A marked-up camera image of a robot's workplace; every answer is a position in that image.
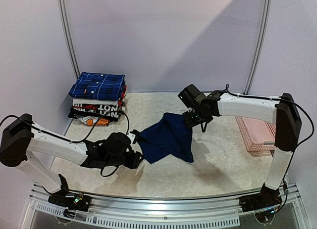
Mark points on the pink plastic laundry basket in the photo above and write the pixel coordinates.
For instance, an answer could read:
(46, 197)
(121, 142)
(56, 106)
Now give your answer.
(258, 136)

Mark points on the aluminium frame post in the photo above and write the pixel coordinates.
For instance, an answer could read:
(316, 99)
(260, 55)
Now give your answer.
(68, 37)
(259, 46)

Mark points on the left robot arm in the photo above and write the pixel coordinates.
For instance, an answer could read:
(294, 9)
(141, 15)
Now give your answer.
(23, 138)

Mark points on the dark blue garment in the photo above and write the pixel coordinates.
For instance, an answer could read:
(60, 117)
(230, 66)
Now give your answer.
(169, 136)

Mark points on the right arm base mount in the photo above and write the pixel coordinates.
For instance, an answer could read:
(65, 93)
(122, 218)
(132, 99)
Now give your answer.
(266, 204)

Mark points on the black shirt with white letters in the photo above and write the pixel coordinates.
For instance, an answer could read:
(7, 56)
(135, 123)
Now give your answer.
(109, 112)

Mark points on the left aluminium frame post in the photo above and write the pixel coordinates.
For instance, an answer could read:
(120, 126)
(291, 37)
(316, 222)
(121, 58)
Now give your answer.
(68, 37)

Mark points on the white folded t-shirt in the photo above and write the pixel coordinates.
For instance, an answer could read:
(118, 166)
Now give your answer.
(94, 101)

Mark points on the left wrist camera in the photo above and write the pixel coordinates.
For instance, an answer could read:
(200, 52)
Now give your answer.
(133, 136)

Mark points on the aluminium front rail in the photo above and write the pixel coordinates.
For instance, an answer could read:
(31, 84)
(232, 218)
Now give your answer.
(207, 212)

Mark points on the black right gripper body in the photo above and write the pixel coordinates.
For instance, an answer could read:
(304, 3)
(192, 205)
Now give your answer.
(189, 118)

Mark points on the orange white printed shirt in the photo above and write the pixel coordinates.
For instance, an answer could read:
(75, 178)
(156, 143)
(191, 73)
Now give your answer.
(91, 120)

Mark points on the right aluminium frame post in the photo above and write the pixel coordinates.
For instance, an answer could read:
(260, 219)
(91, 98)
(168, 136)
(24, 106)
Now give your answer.
(259, 46)

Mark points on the blue plaid flannel shirt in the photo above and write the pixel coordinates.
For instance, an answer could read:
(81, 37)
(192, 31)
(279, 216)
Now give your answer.
(98, 86)

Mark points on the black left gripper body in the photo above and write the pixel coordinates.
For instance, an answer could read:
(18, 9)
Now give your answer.
(131, 163)

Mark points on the red black plaid shirt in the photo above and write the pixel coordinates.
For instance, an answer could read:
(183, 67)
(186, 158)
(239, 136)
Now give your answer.
(121, 96)

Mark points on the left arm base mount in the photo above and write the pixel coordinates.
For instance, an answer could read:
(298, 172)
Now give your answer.
(72, 202)

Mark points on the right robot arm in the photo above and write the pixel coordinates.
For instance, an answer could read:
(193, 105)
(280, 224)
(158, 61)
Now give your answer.
(281, 111)

